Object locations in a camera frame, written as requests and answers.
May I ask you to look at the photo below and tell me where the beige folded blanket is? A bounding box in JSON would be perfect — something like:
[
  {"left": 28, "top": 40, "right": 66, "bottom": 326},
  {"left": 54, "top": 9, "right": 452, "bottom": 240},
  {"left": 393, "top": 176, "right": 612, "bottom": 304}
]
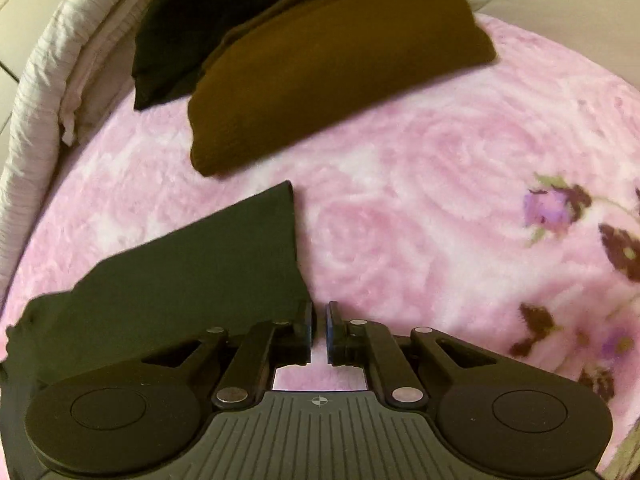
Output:
[{"left": 60, "top": 0, "right": 161, "bottom": 146}]

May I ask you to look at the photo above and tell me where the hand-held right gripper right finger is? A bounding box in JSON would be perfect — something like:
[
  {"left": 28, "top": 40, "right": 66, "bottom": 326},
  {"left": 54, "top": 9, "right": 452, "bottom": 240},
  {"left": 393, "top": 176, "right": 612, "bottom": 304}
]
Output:
[{"left": 325, "top": 301, "right": 501, "bottom": 405}]

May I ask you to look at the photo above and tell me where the striped white duvet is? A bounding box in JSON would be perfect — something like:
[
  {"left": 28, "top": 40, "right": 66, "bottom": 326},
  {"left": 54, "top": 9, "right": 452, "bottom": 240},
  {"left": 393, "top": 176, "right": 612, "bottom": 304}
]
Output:
[{"left": 0, "top": 0, "right": 156, "bottom": 291}]

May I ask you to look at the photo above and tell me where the black garment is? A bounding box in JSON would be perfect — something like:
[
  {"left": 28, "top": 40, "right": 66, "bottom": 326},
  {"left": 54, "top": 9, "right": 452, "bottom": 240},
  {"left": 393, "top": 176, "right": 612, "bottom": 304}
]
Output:
[{"left": 131, "top": 0, "right": 307, "bottom": 112}]

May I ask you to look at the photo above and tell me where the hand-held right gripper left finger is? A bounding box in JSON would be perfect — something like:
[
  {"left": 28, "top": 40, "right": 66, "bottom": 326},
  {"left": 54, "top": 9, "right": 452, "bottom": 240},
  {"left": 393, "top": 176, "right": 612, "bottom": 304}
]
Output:
[{"left": 141, "top": 300, "right": 318, "bottom": 406}]

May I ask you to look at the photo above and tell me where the pink floral blanket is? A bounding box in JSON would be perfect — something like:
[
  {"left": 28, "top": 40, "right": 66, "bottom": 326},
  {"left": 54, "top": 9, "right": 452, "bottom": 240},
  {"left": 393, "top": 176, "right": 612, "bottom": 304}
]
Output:
[{"left": 0, "top": 12, "right": 640, "bottom": 480}]

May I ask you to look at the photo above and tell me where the dark grey t-shirt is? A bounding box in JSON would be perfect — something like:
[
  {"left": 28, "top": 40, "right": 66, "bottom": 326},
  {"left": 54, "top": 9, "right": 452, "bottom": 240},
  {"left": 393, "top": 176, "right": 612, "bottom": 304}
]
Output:
[{"left": 0, "top": 180, "right": 313, "bottom": 396}]

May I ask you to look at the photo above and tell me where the brown sweater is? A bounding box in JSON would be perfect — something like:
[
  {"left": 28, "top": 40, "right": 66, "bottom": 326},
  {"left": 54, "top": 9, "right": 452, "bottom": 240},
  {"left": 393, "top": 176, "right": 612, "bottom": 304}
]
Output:
[{"left": 187, "top": 0, "right": 497, "bottom": 178}]

